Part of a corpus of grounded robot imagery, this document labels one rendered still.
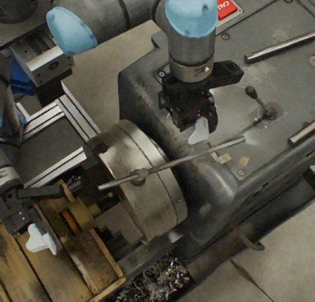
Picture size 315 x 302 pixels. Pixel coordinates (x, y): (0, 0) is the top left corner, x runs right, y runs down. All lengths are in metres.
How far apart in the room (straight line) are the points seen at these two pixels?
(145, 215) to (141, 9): 0.51
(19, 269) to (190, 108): 0.77
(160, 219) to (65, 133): 1.22
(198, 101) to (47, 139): 1.48
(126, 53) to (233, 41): 1.53
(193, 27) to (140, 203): 0.50
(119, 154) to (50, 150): 1.17
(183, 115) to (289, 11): 0.60
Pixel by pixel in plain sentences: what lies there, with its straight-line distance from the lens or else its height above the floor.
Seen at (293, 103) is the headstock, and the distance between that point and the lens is 1.16.
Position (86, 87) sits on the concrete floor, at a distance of 2.58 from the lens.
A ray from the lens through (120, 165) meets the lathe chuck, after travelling 1.04.
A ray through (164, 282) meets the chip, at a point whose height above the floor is 0.57.
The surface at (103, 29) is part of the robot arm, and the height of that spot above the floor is 1.65.
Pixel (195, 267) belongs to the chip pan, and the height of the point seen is 0.54.
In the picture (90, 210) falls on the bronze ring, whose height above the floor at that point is 1.11.
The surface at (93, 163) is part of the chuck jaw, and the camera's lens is 1.08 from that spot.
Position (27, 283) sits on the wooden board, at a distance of 1.36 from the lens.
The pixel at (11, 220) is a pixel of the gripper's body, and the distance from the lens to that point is 1.17.
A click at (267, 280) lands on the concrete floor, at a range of 2.32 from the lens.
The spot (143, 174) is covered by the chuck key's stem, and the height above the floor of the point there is 1.31.
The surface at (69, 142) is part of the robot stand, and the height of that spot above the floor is 0.21.
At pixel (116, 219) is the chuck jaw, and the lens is 1.14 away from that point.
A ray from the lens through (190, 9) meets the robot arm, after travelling 0.65.
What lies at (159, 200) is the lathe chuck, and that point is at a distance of 1.06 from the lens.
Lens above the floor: 2.21
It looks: 66 degrees down
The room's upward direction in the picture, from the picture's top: 7 degrees clockwise
